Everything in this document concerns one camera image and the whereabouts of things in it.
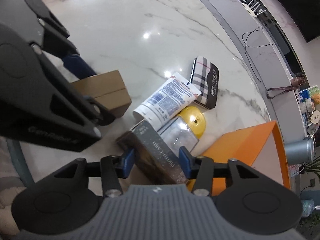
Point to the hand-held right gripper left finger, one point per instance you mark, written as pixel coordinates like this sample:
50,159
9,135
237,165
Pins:
128,162

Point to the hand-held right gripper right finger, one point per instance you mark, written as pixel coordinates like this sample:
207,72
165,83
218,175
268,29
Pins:
184,162

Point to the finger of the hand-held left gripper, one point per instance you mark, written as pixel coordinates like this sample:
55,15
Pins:
100,113
77,66

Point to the brown cardboard box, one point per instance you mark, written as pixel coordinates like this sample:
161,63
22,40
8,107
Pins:
107,87

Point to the dark printed card box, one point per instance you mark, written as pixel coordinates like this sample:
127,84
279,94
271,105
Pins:
155,150

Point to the orange cardboard box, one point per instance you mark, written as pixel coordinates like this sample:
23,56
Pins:
240,145

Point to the plaid zip case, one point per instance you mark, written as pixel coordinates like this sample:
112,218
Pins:
202,80

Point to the clear silver box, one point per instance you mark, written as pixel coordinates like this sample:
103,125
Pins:
178,135

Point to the yellow round container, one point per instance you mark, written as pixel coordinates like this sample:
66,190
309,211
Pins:
193,116

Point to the white lotion tube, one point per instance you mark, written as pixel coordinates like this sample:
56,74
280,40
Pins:
165,100

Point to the woven handbag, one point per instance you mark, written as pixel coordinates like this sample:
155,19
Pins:
297,170

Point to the grey trash can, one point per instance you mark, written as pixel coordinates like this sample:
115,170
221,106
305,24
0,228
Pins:
298,151

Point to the long-leaf potted plant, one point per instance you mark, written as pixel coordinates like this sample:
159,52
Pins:
312,167

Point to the blue water jug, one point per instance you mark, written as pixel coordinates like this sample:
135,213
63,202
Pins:
309,207

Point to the decorative plate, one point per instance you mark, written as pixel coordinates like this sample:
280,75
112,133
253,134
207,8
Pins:
313,129

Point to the stacked round tins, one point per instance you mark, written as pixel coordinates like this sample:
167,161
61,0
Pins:
307,105

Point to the round hand fan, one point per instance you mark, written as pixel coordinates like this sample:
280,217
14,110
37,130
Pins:
315,117

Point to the brown leather bag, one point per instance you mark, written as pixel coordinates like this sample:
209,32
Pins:
297,82

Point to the colourful painting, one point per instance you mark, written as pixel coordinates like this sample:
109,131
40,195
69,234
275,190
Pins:
306,92

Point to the teddy bear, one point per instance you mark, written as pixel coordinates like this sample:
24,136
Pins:
317,98

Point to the white marble tv console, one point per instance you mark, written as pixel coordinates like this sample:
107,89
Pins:
250,17

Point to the white router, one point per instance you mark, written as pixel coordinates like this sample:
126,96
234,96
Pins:
252,7

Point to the black television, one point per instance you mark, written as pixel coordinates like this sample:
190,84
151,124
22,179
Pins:
300,5

